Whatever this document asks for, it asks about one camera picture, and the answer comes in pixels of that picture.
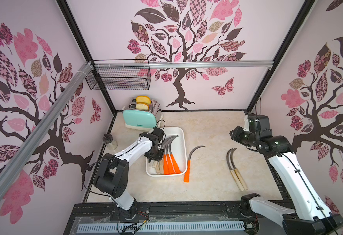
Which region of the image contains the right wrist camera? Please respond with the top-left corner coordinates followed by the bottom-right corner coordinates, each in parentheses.
top-left (244, 114), bottom-right (270, 133)

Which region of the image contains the yellow bread slice back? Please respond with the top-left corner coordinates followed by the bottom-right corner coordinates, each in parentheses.
top-left (136, 96), bottom-right (152, 105)

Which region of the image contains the tall glass shaker jar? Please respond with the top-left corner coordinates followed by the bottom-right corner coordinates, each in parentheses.
top-left (102, 134), bottom-right (118, 150)

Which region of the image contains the aluminium rail left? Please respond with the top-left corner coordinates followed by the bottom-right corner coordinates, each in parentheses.
top-left (0, 62), bottom-right (94, 201)

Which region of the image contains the aluminium rail back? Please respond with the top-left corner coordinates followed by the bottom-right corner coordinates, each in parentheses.
top-left (95, 60), bottom-right (274, 69)

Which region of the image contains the white vented cable duct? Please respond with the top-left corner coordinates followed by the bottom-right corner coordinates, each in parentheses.
top-left (76, 221), bottom-right (246, 235)

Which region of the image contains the orange handle sickle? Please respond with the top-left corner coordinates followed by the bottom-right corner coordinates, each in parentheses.
top-left (184, 146), bottom-right (205, 183)
top-left (169, 135), bottom-right (181, 174)
top-left (165, 136), bottom-right (174, 174)
top-left (161, 139), bottom-right (169, 175)

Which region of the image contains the black wire basket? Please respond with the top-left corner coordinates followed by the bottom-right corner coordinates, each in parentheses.
top-left (86, 59), bottom-right (151, 91)

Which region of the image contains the white plastic storage tray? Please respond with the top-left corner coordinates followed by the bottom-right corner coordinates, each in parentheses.
top-left (146, 127), bottom-right (188, 178)

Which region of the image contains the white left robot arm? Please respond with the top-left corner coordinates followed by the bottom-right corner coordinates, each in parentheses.
top-left (93, 127), bottom-right (165, 211)

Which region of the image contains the yellow bread slice front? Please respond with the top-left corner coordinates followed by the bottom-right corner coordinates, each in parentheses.
top-left (135, 102), bottom-right (149, 110)

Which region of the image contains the black base frame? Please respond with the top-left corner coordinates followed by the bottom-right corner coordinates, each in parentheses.
top-left (64, 200), bottom-right (294, 235)

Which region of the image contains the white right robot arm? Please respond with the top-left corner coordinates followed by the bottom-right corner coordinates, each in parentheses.
top-left (230, 126), bottom-right (343, 235)

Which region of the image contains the yellow bread slice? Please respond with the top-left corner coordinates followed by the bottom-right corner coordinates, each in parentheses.
top-left (136, 96), bottom-right (152, 105)
top-left (135, 102), bottom-right (149, 110)

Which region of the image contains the mint green toaster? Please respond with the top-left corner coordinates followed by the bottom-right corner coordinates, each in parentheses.
top-left (123, 98), bottom-right (163, 130)

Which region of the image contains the aluminium rail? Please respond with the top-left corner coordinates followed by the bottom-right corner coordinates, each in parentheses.
top-left (95, 60), bottom-right (274, 69)
top-left (0, 62), bottom-right (94, 201)

